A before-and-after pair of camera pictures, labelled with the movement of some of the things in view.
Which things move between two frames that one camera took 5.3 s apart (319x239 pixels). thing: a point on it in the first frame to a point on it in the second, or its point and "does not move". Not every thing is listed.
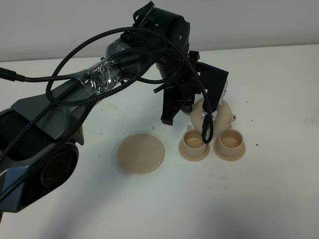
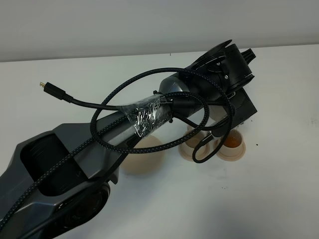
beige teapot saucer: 140,154 does not move
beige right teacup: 230,142 does not move
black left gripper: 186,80 to 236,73
